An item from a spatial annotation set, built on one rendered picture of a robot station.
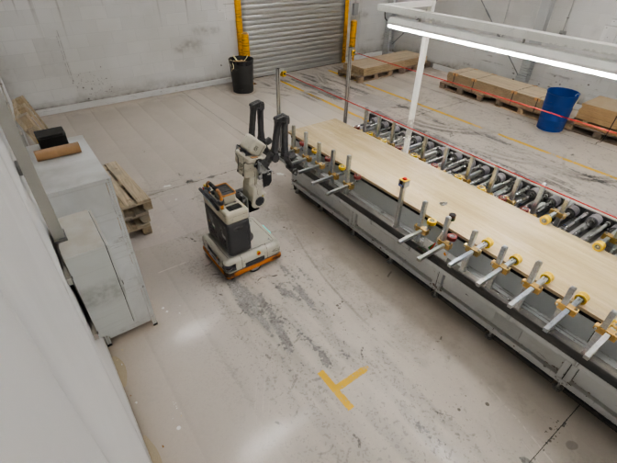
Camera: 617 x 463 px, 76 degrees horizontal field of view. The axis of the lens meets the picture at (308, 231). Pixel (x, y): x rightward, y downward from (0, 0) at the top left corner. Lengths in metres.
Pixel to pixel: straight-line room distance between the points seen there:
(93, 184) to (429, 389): 2.98
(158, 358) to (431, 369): 2.34
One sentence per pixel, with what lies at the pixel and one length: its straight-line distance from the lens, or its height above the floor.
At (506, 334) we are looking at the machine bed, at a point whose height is 0.17.
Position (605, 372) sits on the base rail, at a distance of 3.35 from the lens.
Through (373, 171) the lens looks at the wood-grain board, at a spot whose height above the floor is 0.90.
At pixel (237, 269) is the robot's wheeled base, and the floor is 0.15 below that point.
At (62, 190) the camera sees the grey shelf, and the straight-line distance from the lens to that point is 3.11.
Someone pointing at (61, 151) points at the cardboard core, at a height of 1.60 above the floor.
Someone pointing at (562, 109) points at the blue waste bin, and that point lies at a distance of 8.86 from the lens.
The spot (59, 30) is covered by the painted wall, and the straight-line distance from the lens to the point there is 9.32.
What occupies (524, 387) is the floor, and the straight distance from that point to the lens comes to 3.91.
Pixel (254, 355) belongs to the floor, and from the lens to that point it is 3.64.
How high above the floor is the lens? 2.94
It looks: 37 degrees down
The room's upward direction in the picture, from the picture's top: 1 degrees clockwise
